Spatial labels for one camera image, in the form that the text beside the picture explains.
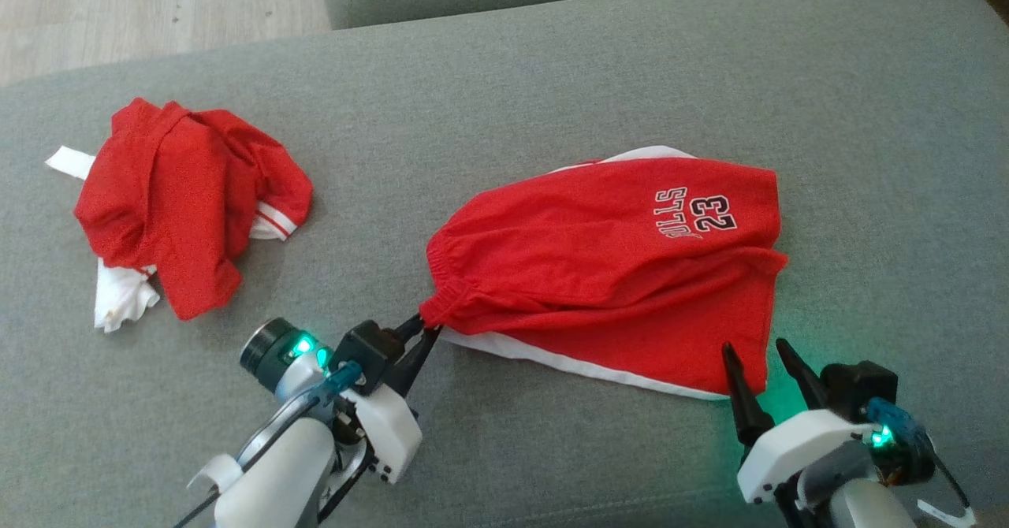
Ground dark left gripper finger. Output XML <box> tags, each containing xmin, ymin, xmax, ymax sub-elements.
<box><xmin>391</xmin><ymin>312</ymin><xmax>428</xmax><ymax>349</ymax></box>
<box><xmin>389</xmin><ymin>324</ymin><xmax>443</xmax><ymax>400</ymax></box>

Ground large grey sofa seat cushion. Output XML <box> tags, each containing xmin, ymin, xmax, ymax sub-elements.
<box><xmin>0</xmin><ymin>0</ymin><xmax>1009</xmax><ymax>528</ymax></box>

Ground left cable with blue connector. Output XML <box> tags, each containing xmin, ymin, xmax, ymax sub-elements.
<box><xmin>173</xmin><ymin>360</ymin><xmax>365</xmax><ymax>528</ymax></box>

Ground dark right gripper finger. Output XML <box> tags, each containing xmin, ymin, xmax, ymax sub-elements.
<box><xmin>776</xmin><ymin>338</ymin><xmax>830</xmax><ymax>412</ymax></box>
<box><xmin>720</xmin><ymin>342</ymin><xmax>775</xmax><ymax>448</ymax></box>

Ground right cable with blue connector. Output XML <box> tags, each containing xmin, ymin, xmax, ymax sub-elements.
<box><xmin>865</xmin><ymin>397</ymin><xmax>972</xmax><ymax>513</ymax></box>

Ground red Bulls 23 shorts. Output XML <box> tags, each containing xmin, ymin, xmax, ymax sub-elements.
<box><xmin>418</xmin><ymin>145</ymin><xmax>790</xmax><ymax>401</ymax></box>

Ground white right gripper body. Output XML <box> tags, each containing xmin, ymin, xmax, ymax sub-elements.
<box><xmin>737</xmin><ymin>407</ymin><xmax>876</xmax><ymax>507</ymax></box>

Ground red and white jersey shirt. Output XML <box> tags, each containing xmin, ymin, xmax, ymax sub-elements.
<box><xmin>45</xmin><ymin>98</ymin><xmax>315</xmax><ymax>334</ymax></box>

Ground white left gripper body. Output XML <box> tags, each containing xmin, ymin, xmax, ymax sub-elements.
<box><xmin>345</xmin><ymin>385</ymin><xmax>424</xmax><ymax>485</ymax></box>

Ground cable with blue connector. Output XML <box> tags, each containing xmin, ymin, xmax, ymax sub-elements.
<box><xmin>865</xmin><ymin>397</ymin><xmax>972</xmax><ymax>513</ymax></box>
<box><xmin>173</xmin><ymin>360</ymin><xmax>365</xmax><ymax>528</ymax></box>

